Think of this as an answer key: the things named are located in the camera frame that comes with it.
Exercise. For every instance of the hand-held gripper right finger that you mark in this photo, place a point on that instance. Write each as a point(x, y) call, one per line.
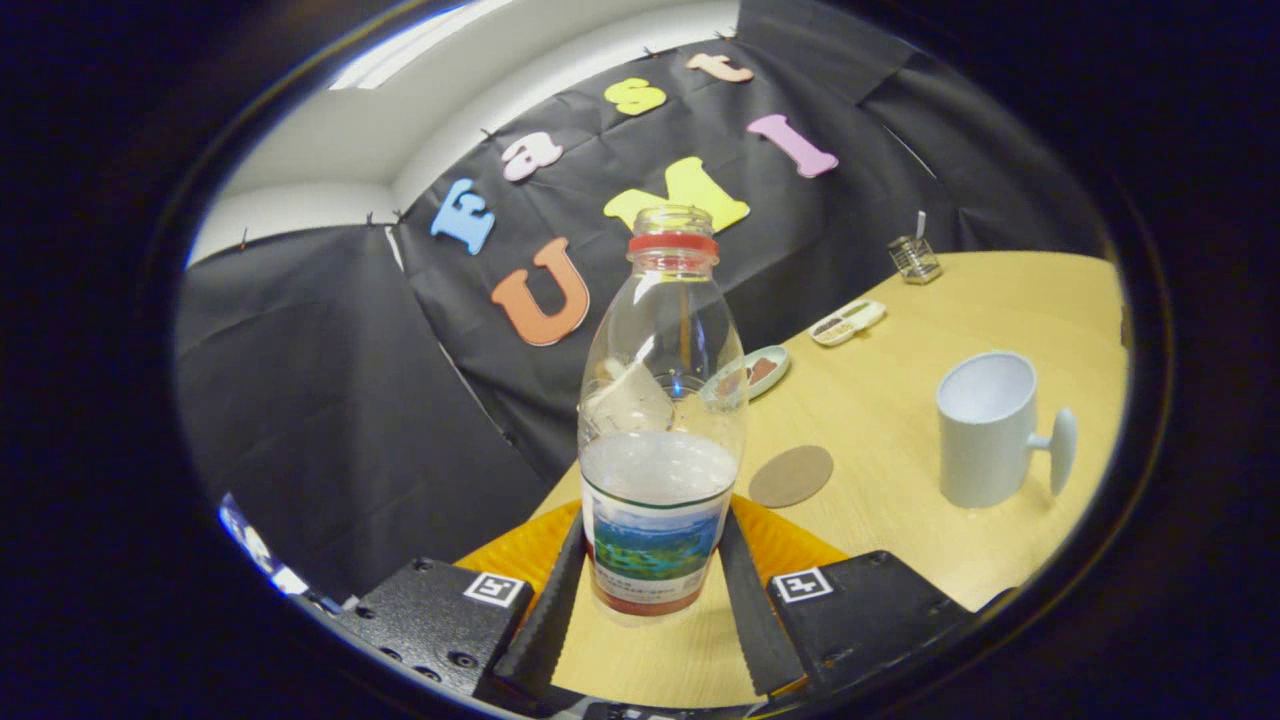
point(750, 620)

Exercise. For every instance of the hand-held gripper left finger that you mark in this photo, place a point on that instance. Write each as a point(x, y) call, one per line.
point(555, 620)

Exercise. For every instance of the round brown coaster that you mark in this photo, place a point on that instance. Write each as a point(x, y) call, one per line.
point(790, 477)

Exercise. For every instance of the clear plastic juice bottle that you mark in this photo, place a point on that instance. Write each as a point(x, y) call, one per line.
point(660, 480)

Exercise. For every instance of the white cup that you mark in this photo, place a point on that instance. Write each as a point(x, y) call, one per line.
point(985, 440)

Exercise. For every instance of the wooden table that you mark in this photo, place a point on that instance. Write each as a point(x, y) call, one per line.
point(900, 560)

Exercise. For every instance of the brown food piece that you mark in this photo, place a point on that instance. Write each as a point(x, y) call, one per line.
point(765, 370)
point(733, 383)

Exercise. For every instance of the pale green plate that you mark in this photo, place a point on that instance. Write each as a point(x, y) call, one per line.
point(783, 365)

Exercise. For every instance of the white divided dish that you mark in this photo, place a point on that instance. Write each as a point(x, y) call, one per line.
point(848, 322)

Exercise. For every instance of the long ceiling light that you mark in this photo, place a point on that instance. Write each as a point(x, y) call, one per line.
point(400, 55)

